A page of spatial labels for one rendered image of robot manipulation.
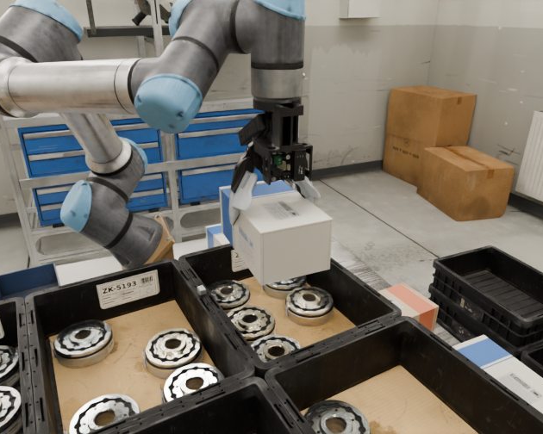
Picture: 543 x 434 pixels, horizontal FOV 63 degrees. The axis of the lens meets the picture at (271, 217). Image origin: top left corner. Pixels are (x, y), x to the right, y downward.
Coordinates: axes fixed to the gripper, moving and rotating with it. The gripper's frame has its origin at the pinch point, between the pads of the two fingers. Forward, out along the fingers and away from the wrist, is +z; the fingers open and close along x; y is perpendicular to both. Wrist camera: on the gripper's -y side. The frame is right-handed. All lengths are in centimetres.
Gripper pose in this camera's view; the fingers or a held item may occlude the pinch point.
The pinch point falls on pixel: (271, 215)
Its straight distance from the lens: 75.2
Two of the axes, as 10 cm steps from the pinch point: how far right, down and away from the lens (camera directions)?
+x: 9.2, -1.7, 3.6
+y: 4.0, 3.9, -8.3
